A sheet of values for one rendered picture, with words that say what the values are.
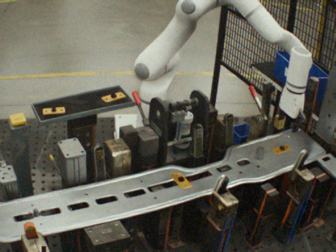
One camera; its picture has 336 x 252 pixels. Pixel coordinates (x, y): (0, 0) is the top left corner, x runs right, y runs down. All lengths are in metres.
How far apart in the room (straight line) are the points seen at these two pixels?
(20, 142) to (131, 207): 0.46
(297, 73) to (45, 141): 1.27
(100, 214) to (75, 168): 0.19
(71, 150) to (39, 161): 0.66
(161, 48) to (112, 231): 0.84
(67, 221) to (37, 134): 1.01
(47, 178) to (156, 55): 0.71
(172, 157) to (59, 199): 0.51
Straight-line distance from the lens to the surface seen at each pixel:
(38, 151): 2.31
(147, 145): 1.73
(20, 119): 1.68
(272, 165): 1.83
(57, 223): 1.49
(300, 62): 1.72
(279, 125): 2.02
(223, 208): 1.56
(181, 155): 1.86
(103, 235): 1.41
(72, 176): 1.62
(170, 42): 1.94
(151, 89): 2.10
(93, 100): 1.77
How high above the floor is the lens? 2.03
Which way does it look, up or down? 32 degrees down
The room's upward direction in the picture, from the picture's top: 6 degrees clockwise
